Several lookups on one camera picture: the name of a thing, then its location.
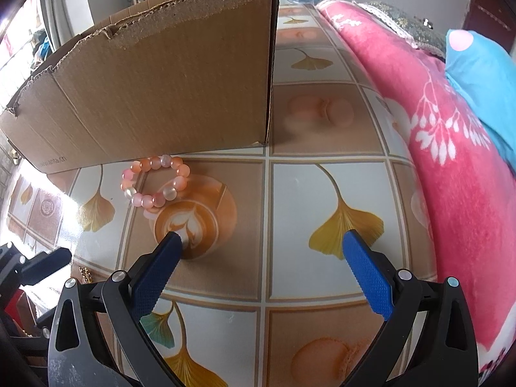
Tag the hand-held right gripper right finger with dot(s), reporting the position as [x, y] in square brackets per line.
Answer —
[369, 278]

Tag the blue pillow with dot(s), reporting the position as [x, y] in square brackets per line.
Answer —
[483, 76]

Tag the brown cardboard box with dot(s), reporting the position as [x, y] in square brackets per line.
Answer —
[161, 88]

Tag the red bag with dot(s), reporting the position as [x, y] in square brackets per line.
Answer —
[16, 304]

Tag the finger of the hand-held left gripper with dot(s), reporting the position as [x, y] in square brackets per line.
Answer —
[44, 266]

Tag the pink floral blanket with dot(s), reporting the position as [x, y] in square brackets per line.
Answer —
[443, 169]

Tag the dark red door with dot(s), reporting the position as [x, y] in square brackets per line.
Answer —
[483, 4]

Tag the grey patterned pillow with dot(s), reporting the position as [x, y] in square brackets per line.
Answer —
[403, 20]

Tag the grey curtain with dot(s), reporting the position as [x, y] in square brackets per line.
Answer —
[68, 8]

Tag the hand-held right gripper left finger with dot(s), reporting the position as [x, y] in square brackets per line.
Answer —
[155, 278]

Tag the pile of clothes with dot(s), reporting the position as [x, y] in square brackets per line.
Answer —
[42, 46]

